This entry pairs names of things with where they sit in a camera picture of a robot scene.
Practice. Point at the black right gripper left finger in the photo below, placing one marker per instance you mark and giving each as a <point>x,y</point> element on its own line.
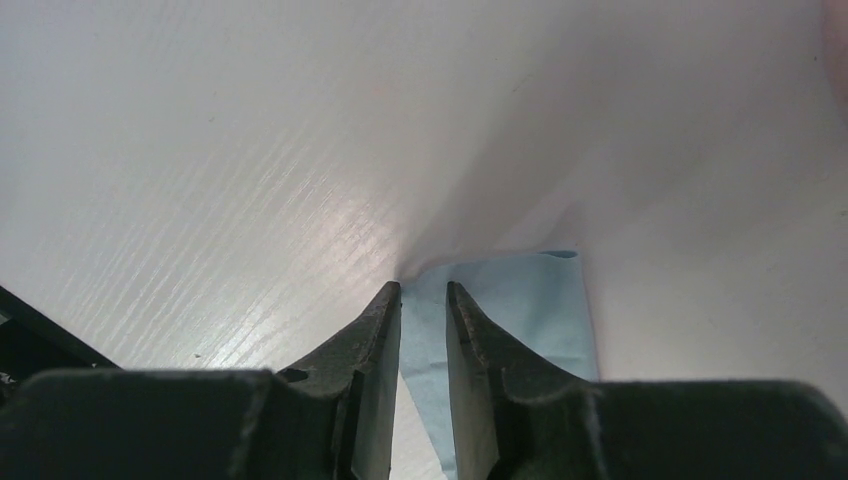
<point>329,415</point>

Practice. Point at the light blue cloth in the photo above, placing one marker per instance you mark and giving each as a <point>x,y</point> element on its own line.
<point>539,298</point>

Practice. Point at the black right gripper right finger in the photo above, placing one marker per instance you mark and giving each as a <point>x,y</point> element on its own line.
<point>516,415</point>

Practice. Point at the pink glasses case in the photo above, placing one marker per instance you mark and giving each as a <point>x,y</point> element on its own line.
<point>834,35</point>

